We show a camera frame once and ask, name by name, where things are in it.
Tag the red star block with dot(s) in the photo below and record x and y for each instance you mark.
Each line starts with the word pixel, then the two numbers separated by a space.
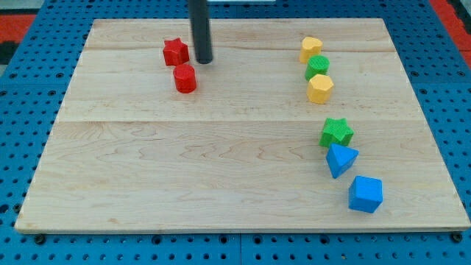
pixel 175 52

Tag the green star block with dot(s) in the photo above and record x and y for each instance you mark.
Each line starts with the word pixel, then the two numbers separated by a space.
pixel 336 131

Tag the light wooden board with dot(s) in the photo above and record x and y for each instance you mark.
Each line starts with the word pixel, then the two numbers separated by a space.
pixel 130 154

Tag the red cylinder block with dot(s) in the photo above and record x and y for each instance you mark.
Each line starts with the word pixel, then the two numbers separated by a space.
pixel 184 78

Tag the yellow hexagon block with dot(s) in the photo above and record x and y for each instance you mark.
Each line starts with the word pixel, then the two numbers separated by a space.
pixel 319 89

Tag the blue triangle block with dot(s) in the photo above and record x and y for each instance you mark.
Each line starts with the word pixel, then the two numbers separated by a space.
pixel 340 158

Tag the green cylinder block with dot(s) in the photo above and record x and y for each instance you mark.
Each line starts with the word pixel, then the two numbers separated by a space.
pixel 317 64

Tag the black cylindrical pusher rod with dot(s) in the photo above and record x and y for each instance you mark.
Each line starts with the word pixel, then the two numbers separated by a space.
pixel 200 28

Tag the yellow heart block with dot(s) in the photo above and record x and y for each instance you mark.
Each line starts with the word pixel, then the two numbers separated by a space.
pixel 310 46

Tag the blue cube block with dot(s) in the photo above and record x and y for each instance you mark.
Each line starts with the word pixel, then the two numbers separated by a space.
pixel 365 194

